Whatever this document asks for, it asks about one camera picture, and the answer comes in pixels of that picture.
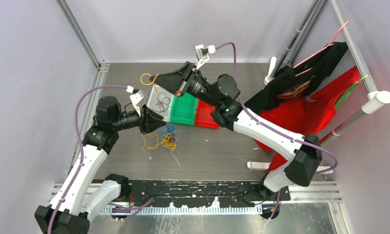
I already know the metal clothes rail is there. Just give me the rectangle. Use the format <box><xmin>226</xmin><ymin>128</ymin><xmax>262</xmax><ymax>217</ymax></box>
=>
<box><xmin>314</xmin><ymin>0</ymin><xmax>390</xmax><ymax>153</ymax></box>

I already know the pink hanger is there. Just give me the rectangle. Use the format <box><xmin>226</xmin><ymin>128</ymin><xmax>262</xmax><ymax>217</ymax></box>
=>
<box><xmin>293</xmin><ymin>21</ymin><xmax>349</xmax><ymax>69</ymax></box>

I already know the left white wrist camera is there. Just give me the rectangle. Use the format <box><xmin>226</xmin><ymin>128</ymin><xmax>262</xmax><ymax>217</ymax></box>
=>
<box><xmin>129</xmin><ymin>90</ymin><xmax>148</xmax><ymax>116</ymax></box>

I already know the purple cable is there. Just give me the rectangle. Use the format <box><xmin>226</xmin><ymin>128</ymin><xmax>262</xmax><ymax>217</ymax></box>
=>
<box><xmin>46</xmin><ymin>84</ymin><xmax>155</xmax><ymax>234</ymax></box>
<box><xmin>214</xmin><ymin>41</ymin><xmax>339</xmax><ymax>220</ymax></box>

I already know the green hanger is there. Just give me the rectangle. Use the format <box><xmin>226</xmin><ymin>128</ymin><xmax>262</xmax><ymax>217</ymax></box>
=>
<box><xmin>334</xmin><ymin>72</ymin><xmax>371</xmax><ymax>109</ymax></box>

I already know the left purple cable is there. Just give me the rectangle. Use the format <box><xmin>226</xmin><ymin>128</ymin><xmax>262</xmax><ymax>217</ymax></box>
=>
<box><xmin>46</xmin><ymin>84</ymin><xmax>155</xmax><ymax>234</ymax></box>

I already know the yellow wire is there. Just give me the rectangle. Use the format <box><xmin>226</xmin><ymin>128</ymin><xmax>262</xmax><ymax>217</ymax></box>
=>
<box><xmin>140</xmin><ymin>73</ymin><xmax>179</xmax><ymax>153</ymax></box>

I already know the black shirt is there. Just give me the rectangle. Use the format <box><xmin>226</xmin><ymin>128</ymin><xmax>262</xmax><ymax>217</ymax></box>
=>
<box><xmin>245</xmin><ymin>42</ymin><xmax>348</xmax><ymax>114</ymax></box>

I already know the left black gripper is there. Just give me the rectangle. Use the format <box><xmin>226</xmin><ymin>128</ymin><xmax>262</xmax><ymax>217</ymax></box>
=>
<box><xmin>112</xmin><ymin>104</ymin><xmax>166</xmax><ymax>135</ymax></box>

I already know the red shirt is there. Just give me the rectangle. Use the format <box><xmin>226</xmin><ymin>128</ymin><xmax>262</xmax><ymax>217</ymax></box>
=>
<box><xmin>253</xmin><ymin>66</ymin><xmax>361</xmax><ymax>173</ymax></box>

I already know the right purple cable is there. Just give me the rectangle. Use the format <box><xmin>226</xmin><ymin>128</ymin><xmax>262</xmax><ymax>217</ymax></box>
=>
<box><xmin>214</xmin><ymin>41</ymin><xmax>339</xmax><ymax>220</ymax></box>

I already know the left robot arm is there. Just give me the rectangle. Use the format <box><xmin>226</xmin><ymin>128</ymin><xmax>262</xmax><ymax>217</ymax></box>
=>
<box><xmin>35</xmin><ymin>96</ymin><xmax>166</xmax><ymax>234</ymax></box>

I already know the brown wire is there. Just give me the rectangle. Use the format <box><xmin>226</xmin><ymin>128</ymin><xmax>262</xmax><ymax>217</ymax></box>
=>
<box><xmin>154</xmin><ymin>92</ymin><xmax>172</xmax><ymax>114</ymax></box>

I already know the green plastic bin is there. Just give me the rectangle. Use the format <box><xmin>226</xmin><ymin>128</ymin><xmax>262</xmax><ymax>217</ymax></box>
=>
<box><xmin>170</xmin><ymin>93</ymin><xmax>198</xmax><ymax>126</ymax></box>

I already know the white plastic bin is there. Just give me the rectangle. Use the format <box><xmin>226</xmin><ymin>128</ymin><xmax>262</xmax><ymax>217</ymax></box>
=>
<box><xmin>147</xmin><ymin>85</ymin><xmax>174</xmax><ymax>122</ymax></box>

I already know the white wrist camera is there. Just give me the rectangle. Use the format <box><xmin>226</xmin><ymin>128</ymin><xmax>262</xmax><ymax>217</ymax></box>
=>
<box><xmin>129</xmin><ymin>90</ymin><xmax>148</xmax><ymax>116</ymax></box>
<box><xmin>194</xmin><ymin>44</ymin><xmax>216</xmax><ymax>70</ymax></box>

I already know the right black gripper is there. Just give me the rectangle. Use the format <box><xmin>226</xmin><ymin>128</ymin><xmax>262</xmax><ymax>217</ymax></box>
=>
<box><xmin>149</xmin><ymin>61</ymin><xmax>220</xmax><ymax>108</ymax></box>

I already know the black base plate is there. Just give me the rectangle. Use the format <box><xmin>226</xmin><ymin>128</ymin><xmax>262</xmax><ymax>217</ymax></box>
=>
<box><xmin>114</xmin><ymin>180</ymin><xmax>276</xmax><ymax>208</ymax></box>

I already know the white rack base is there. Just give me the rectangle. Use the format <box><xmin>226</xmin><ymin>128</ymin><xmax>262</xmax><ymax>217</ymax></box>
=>
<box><xmin>247</xmin><ymin>161</ymin><xmax>333</xmax><ymax>174</ymax></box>

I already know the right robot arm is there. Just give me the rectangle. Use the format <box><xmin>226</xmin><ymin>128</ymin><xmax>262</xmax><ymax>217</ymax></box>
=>
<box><xmin>149</xmin><ymin>61</ymin><xmax>322</xmax><ymax>200</ymax></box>

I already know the white rack post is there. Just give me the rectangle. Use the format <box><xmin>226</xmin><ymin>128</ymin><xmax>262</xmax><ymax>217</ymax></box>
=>
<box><xmin>263</xmin><ymin>57</ymin><xmax>277</xmax><ymax>86</ymax></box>

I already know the red plastic bin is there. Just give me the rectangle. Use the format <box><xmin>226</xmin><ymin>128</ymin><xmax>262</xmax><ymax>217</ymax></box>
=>
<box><xmin>194</xmin><ymin>100</ymin><xmax>219</xmax><ymax>129</ymax></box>

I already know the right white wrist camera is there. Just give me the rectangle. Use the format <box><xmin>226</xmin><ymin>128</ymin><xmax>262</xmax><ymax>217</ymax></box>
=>
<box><xmin>194</xmin><ymin>44</ymin><xmax>216</xmax><ymax>70</ymax></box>

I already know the blue wire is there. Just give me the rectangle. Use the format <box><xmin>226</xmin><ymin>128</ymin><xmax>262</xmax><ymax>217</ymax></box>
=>
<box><xmin>158</xmin><ymin>124</ymin><xmax>193</xmax><ymax>144</ymax></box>

